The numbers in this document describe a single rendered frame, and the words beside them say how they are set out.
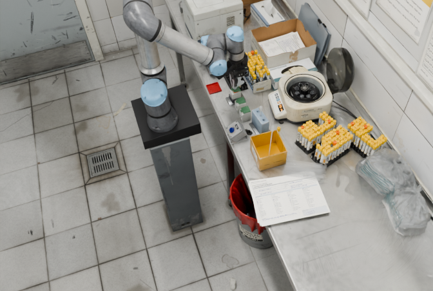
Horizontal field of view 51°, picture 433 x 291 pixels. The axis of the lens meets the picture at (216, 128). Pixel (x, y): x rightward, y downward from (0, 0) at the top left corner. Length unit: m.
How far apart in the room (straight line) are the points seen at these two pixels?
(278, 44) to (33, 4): 1.95
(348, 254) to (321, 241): 0.11
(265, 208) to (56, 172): 1.84
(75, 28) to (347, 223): 2.69
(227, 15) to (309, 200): 1.08
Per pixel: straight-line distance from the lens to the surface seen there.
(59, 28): 3.85
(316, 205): 1.99
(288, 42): 2.59
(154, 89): 2.04
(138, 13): 1.78
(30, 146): 3.62
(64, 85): 3.95
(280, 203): 1.97
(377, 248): 1.96
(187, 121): 2.18
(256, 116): 2.14
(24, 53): 3.98
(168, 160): 2.30
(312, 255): 1.90
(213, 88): 2.41
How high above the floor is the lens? 2.60
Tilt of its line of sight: 51 degrees down
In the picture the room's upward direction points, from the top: 5 degrees counter-clockwise
